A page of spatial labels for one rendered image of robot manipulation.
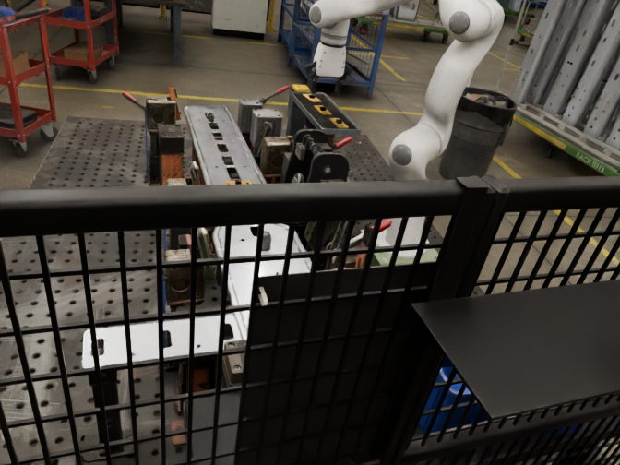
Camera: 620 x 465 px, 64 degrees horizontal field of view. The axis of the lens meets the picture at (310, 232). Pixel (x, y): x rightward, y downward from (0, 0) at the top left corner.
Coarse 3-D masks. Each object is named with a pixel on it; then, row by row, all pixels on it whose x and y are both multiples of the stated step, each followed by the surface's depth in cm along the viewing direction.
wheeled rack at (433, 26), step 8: (432, 8) 1013; (368, 16) 930; (368, 24) 926; (376, 24) 923; (392, 24) 927; (400, 24) 930; (408, 24) 940; (416, 24) 951; (424, 24) 954; (432, 24) 957; (440, 24) 980; (424, 32) 1035; (440, 32) 951; (424, 40) 973
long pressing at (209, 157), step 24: (192, 120) 191; (216, 120) 195; (216, 144) 176; (240, 144) 179; (216, 168) 160; (240, 168) 162; (216, 240) 127; (240, 240) 128; (240, 264) 119; (264, 264) 121; (240, 288) 112; (240, 312) 106
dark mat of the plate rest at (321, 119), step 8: (296, 96) 183; (320, 96) 187; (304, 104) 176; (312, 104) 177; (320, 104) 179; (328, 104) 180; (312, 112) 171; (336, 112) 174; (320, 120) 165; (328, 120) 166; (344, 120) 168; (328, 128) 160; (336, 128) 160; (344, 128) 162; (352, 128) 163
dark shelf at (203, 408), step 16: (208, 400) 82; (224, 400) 82; (192, 416) 79; (208, 416) 79; (224, 416) 80; (208, 432) 77; (224, 432) 77; (416, 432) 83; (592, 432) 88; (608, 432) 89; (192, 448) 74; (208, 448) 75; (224, 448) 75; (480, 448) 82; (496, 448) 82; (560, 448) 86; (192, 464) 73; (208, 464) 73; (224, 464) 73; (416, 464) 78; (432, 464) 78; (448, 464) 78; (496, 464) 81
